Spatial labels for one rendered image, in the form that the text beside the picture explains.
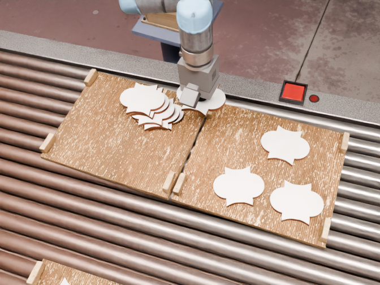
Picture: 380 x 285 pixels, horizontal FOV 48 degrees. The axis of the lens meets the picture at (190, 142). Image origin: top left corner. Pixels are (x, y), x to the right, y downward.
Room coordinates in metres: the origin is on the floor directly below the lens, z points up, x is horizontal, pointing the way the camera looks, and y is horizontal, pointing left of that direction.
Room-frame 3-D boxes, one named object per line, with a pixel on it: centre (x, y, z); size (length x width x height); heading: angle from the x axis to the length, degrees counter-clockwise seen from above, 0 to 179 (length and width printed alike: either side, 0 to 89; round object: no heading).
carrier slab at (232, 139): (0.56, -0.19, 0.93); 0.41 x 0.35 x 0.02; 63
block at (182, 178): (0.53, 0.04, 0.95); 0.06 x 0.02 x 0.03; 153
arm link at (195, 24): (0.73, -0.05, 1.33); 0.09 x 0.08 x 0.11; 170
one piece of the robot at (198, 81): (0.71, -0.03, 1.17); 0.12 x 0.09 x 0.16; 148
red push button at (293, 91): (0.81, -0.34, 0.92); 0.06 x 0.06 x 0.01; 66
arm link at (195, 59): (0.72, -0.04, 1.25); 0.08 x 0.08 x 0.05
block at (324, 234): (0.35, -0.30, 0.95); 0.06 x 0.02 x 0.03; 153
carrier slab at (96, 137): (0.75, 0.18, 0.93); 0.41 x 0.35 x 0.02; 62
